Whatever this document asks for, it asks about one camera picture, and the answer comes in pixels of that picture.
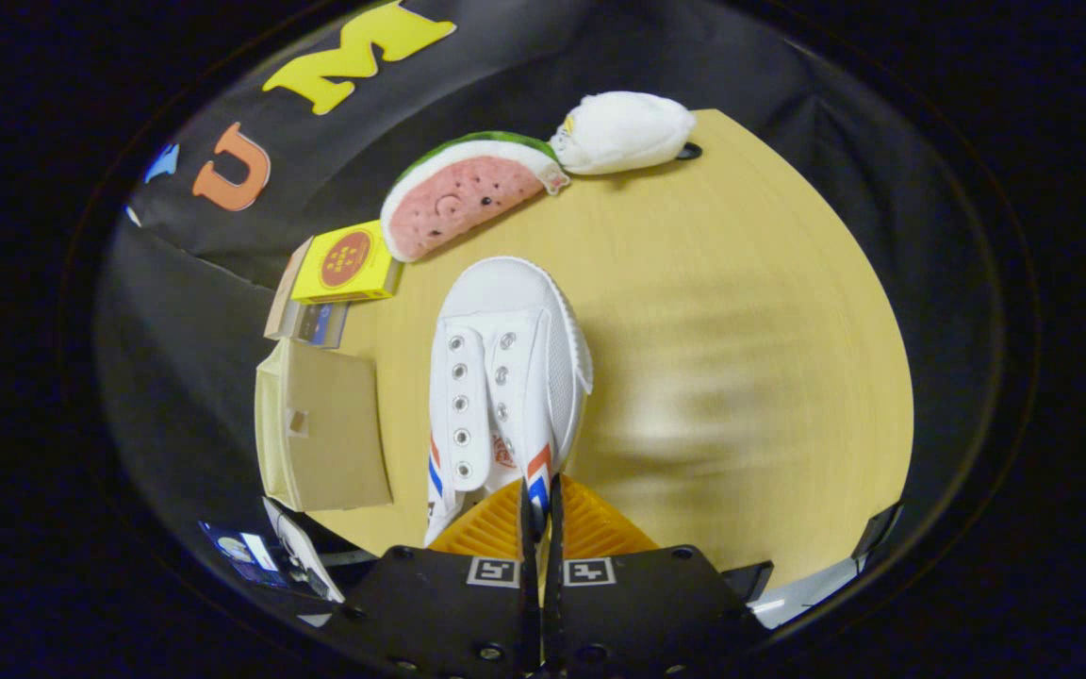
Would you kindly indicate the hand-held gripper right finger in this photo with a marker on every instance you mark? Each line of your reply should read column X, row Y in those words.
column 556, row 538

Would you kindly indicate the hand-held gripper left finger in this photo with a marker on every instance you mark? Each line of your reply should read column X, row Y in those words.
column 529, row 533

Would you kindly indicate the cream fabric storage box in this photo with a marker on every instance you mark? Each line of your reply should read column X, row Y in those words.
column 326, row 443

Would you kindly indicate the white canvas shoe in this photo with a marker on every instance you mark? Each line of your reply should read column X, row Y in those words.
column 505, row 311

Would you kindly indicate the white flat panel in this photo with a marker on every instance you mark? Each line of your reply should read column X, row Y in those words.
column 303, row 552

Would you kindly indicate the blue printed sheet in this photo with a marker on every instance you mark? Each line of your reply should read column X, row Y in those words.
column 241, row 552

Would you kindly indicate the blue book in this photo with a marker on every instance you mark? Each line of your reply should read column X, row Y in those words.
column 324, row 323

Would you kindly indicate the yellow book with red circle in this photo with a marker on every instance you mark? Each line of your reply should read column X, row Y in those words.
column 373, row 283

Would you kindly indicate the beige book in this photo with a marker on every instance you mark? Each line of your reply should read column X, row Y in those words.
column 279, row 311

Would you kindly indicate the watermelon slice plush toy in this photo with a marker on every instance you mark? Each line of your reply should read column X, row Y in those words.
column 458, row 203

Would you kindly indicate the black table grommet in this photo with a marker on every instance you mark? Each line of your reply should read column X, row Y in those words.
column 691, row 151

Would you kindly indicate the white plush toy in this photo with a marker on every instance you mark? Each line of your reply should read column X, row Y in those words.
column 623, row 132

